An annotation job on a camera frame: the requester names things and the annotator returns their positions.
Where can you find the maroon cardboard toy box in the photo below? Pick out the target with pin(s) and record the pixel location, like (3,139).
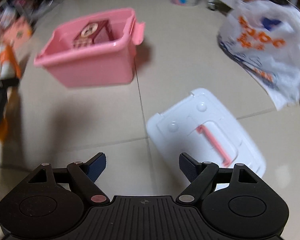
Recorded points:
(90,32)

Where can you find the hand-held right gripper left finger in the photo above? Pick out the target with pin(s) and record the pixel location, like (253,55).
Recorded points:
(97,166)

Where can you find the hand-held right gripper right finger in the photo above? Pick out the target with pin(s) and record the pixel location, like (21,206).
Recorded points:
(187,167)

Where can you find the white printed plastic bag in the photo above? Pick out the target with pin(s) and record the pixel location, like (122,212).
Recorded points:
(272,55)

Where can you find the pink plastic storage box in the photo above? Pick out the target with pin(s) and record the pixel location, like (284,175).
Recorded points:
(90,67)

